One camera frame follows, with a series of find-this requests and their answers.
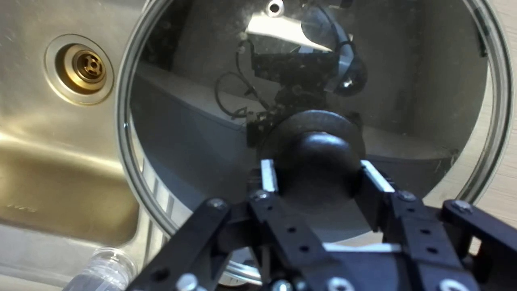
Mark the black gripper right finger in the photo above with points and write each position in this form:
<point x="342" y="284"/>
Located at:
<point x="431" y="244"/>

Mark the clear transparent container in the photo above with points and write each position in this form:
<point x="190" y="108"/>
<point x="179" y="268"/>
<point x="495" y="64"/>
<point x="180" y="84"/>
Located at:
<point x="106" y="273"/>

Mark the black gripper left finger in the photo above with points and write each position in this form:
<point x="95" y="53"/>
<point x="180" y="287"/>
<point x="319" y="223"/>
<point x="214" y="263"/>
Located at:
<point x="285" y="237"/>

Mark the black cooking pot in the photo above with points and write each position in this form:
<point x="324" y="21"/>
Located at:
<point x="183" y="140"/>

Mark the stainless steel double sink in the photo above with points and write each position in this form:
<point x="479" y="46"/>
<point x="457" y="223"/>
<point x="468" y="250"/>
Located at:
<point x="59" y="151"/>

